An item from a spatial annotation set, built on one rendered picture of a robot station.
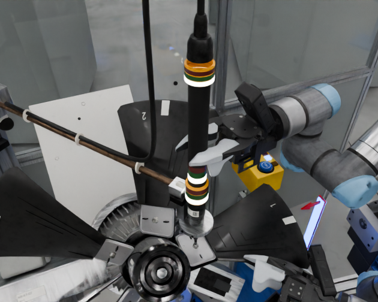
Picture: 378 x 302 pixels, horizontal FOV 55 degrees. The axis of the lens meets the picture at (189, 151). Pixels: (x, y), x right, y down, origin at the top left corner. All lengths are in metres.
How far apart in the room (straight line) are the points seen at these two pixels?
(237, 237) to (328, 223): 1.71
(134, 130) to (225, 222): 0.30
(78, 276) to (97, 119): 0.39
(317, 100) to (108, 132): 0.53
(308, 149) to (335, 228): 1.74
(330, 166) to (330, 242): 1.69
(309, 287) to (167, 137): 0.41
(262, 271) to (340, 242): 1.68
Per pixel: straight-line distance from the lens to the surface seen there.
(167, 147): 0.77
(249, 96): 0.59
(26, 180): 0.71
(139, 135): 0.80
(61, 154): 0.98
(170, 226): 0.77
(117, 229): 0.88
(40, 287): 0.91
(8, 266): 0.94
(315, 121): 0.76
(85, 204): 0.99
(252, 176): 1.17
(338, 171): 0.76
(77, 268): 0.90
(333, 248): 2.41
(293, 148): 0.81
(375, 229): 1.23
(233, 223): 0.87
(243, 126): 0.65
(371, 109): 3.67
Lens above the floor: 1.88
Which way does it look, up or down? 42 degrees down
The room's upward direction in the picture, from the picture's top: straight up
